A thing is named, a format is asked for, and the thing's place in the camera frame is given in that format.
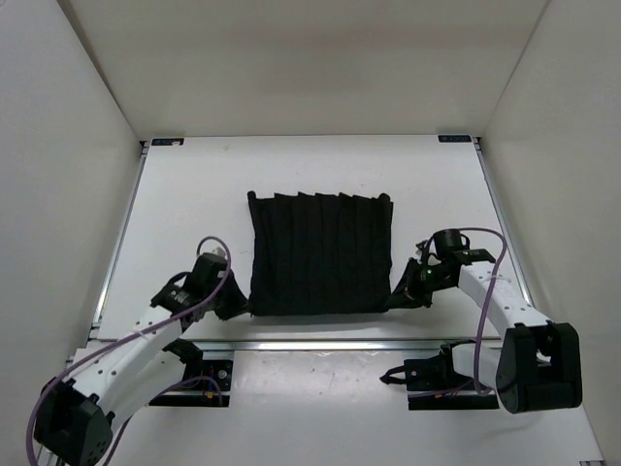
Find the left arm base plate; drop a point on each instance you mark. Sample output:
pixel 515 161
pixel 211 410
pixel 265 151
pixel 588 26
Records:
pixel 208 385

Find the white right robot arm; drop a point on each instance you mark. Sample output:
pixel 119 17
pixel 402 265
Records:
pixel 519 359

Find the left blue table label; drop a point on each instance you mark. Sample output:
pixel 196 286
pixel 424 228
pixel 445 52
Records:
pixel 167 142

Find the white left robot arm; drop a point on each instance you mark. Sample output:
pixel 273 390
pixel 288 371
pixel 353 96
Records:
pixel 80 411

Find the aluminium table rail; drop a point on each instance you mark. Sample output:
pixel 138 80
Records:
pixel 319 345

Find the right blue table label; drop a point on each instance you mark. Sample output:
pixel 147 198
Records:
pixel 454 138

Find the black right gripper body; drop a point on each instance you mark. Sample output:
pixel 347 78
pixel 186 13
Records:
pixel 438 281

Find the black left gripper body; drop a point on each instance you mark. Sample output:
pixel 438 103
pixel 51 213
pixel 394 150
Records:
pixel 212 287

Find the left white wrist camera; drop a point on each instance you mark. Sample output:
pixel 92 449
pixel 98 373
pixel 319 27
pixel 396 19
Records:
pixel 218 251

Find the black pleated skirt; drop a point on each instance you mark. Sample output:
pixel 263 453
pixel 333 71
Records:
pixel 320 254

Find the blue table label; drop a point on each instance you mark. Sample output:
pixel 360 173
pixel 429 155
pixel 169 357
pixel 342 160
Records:
pixel 167 142
pixel 454 138

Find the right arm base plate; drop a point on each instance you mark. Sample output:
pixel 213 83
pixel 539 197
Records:
pixel 433 385

